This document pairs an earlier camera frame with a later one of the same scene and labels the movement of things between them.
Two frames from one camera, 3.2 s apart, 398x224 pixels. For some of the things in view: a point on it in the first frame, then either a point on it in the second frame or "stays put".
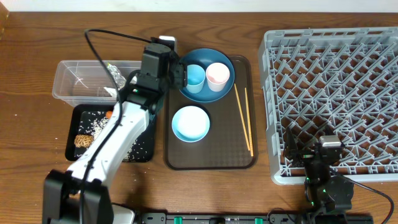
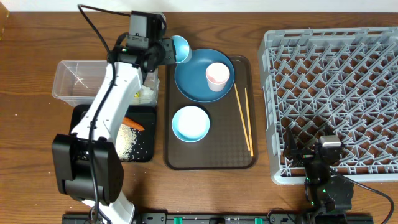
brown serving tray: (231, 143) stays put
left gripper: (180, 75) to (169, 50)
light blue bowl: (190, 124) stays put
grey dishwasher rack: (346, 78) stays put
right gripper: (305, 155) stays put
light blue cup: (196, 76) to (182, 48)
